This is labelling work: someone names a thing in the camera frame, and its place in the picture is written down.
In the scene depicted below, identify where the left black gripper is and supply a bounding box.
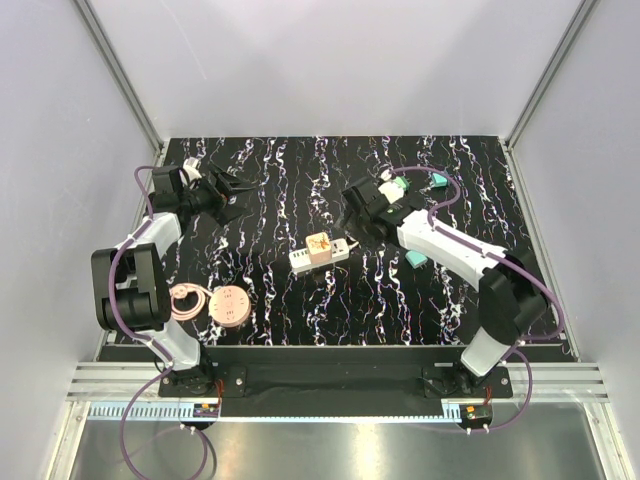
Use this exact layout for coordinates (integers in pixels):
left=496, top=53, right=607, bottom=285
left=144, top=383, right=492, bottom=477
left=179, top=162, right=255, bottom=226

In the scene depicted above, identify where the green plug adapter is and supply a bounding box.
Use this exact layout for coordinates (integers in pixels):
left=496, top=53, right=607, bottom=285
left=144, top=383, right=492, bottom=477
left=394, top=176, right=410, bottom=192

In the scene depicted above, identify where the pink cube plug adapter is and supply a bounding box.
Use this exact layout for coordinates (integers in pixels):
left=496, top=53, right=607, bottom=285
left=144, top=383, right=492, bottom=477
left=305, top=232, right=332, bottom=265

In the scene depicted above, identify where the teal plug adapter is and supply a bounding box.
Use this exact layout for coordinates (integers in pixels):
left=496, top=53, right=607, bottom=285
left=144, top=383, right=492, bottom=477
left=430, top=173, right=449, bottom=189
left=405, top=250, right=429, bottom=269

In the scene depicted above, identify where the white power strip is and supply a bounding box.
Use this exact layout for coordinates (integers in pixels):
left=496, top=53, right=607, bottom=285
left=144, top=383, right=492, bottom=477
left=288, top=238, right=350, bottom=274

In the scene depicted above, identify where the pink round power socket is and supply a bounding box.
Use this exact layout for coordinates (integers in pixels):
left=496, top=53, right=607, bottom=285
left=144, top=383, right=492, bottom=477
left=208, top=285, right=251, bottom=328

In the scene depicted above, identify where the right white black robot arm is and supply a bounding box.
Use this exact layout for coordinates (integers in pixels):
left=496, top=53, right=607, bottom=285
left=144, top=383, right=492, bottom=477
left=340, top=177, right=549, bottom=397

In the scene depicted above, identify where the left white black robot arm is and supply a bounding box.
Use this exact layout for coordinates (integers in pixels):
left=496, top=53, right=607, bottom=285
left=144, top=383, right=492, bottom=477
left=91, top=161, right=254, bottom=396

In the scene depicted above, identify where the black marbled table mat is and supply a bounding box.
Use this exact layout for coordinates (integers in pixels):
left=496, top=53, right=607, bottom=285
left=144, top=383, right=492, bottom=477
left=163, top=135, right=532, bottom=346

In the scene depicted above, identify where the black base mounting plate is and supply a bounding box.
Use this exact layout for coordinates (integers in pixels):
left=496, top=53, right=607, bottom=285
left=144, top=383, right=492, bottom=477
left=159, top=346, right=513, bottom=421

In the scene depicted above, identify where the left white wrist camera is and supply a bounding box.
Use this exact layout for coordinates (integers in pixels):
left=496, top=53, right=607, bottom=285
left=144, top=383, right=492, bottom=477
left=182, top=157, right=202, bottom=182

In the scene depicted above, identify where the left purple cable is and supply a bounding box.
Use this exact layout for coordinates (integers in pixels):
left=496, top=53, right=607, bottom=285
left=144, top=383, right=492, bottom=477
left=107, top=164, right=221, bottom=475

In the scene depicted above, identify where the pink coiled cable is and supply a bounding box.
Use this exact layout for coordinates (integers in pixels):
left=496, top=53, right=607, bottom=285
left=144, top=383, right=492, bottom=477
left=169, top=282, right=211, bottom=322

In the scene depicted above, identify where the left aluminium frame post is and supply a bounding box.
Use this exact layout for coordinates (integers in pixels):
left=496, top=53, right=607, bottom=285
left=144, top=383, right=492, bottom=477
left=71, top=0, right=164, bottom=156

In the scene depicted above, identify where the aluminium frame post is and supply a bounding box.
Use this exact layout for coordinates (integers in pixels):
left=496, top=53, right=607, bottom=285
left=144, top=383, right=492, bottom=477
left=503, top=0, right=600, bottom=151
left=71, top=0, right=164, bottom=156

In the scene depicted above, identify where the white slotted cable duct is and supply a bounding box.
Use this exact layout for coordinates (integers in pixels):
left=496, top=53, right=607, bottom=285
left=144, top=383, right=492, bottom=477
left=88, top=401, right=220, bottom=422

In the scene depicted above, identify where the right aluminium frame post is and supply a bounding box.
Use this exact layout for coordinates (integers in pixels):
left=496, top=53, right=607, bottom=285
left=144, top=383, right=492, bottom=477
left=503, top=0, right=600, bottom=151

